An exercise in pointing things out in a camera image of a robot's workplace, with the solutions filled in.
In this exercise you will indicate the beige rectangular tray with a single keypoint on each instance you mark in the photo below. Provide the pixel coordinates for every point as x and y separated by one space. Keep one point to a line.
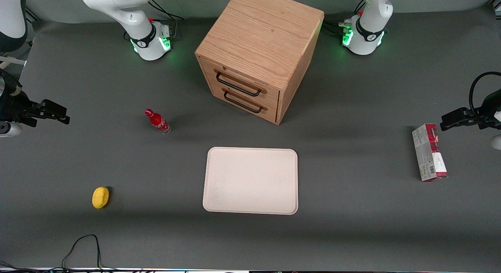
250 181

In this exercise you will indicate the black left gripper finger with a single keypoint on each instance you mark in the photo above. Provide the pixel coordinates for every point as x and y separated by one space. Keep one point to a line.
456 124
456 115

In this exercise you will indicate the wooden two-drawer cabinet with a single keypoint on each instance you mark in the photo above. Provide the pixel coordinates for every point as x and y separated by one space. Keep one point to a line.
262 30

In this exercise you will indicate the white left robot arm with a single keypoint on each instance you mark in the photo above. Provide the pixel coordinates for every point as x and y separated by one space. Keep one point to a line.
368 34

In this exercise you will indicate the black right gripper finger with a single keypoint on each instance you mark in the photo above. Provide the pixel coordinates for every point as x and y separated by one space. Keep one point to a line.
53 107
58 119

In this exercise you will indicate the yellow lemon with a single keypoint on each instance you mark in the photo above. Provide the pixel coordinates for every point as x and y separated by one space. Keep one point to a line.
100 197

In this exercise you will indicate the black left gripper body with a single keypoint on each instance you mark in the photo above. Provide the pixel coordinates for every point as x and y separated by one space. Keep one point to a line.
486 111

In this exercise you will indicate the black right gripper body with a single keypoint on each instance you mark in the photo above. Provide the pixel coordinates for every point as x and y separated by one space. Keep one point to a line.
13 107

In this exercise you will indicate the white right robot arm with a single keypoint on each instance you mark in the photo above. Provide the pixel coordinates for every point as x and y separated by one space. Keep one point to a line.
137 30

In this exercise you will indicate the grey and red carton box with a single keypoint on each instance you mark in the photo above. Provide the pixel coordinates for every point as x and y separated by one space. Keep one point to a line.
428 153

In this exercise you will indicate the red cola bottle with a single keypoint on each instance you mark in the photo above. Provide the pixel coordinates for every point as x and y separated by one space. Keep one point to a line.
158 122

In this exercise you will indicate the white frame bar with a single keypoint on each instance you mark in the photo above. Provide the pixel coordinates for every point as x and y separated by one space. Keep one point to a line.
11 61

